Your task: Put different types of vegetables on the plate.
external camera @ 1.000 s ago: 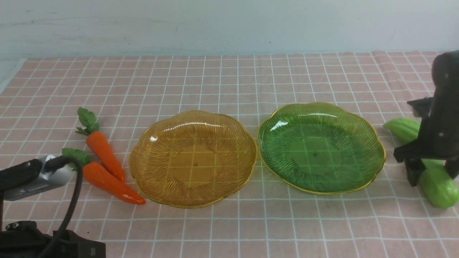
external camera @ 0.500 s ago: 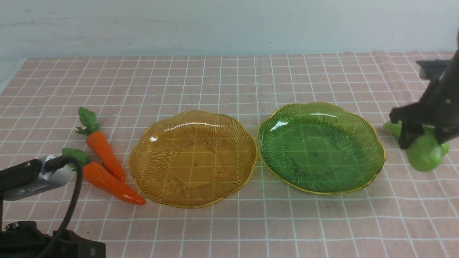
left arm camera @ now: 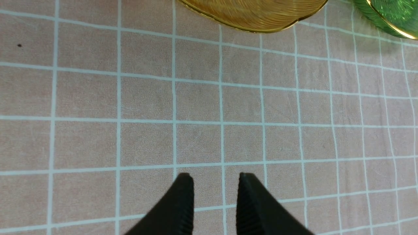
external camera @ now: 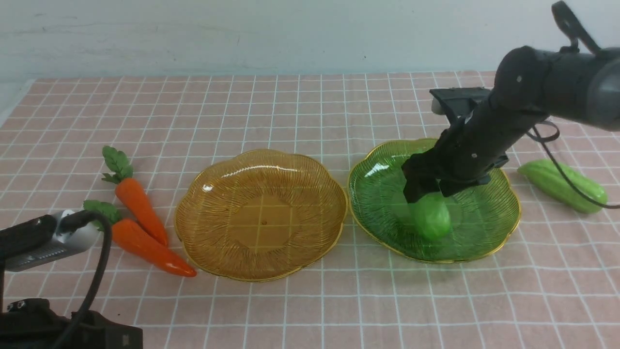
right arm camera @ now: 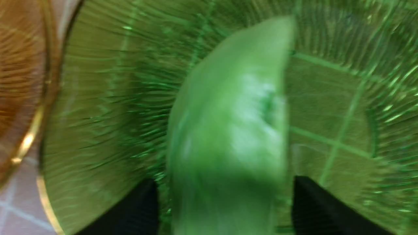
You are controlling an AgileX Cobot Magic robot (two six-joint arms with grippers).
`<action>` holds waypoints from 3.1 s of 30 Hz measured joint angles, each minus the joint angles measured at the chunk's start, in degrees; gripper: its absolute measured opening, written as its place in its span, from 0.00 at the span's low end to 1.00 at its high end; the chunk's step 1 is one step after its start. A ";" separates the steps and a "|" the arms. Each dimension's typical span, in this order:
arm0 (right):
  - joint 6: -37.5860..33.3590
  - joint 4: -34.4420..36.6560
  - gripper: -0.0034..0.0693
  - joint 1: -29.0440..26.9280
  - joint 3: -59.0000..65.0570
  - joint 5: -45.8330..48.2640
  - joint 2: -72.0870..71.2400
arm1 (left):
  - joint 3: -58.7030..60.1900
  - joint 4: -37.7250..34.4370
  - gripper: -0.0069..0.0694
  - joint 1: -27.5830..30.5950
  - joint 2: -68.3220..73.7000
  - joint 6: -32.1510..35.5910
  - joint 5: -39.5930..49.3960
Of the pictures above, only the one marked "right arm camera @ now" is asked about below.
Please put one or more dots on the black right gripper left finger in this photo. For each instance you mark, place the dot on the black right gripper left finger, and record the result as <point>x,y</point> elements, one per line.
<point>136,214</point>

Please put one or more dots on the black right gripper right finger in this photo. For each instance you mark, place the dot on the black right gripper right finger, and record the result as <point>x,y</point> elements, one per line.
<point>315,211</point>

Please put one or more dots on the green toy cucumber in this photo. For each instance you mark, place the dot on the green toy cucumber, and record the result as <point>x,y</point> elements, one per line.
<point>228,133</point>

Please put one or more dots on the green ribbed glass plate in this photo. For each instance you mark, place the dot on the green ribbed glass plate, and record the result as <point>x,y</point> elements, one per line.
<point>351,84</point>

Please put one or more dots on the amber ribbed glass plate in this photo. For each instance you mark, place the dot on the amber ribbed glass plate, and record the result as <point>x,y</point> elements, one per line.
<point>29,50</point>

